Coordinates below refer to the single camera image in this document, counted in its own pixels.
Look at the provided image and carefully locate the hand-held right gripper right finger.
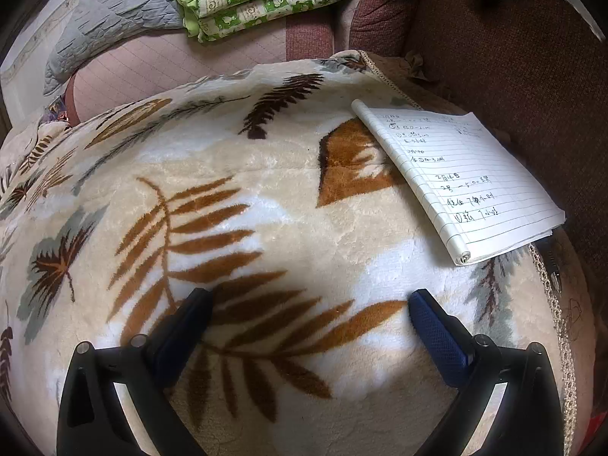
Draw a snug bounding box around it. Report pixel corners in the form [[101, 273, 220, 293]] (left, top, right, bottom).
[[408, 289, 566, 456]]

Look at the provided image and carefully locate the leaf print fleece blanket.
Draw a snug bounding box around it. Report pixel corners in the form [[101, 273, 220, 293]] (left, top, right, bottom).
[[0, 54, 578, 456]]

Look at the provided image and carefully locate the lined paper notebook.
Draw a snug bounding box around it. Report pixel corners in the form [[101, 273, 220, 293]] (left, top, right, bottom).
[[351, 99, 567, 267]]

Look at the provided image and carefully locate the grey quilted blanket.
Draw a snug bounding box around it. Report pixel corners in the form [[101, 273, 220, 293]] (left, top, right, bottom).
[[43, 0, 186, 98]]

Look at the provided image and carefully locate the pink mattress pad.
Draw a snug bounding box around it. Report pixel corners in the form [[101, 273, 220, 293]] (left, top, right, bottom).
[[66, 12, 336, 122]]

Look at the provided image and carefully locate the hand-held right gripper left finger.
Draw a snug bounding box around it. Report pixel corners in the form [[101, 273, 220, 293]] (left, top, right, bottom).
[[56, 287, 214, 456]]

